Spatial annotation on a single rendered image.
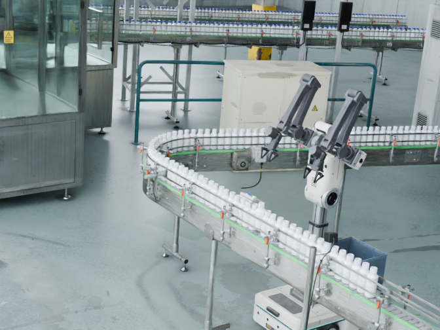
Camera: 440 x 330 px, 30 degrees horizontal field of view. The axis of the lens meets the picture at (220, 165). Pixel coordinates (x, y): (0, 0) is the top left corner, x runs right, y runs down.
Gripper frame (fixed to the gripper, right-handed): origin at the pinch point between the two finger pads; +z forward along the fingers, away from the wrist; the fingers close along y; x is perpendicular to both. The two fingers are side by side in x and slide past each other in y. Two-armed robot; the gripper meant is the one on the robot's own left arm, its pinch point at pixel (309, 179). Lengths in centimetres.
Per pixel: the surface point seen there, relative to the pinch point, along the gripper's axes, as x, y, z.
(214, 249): -8, -41, 69
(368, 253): 36, 40, 25
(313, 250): -88, 103, 37
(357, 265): -29, 86, 34
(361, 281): -27, 92, 41
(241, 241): -21, -8, 55
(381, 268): 35, 55, 30
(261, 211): -29.7, 3.9, 32.2
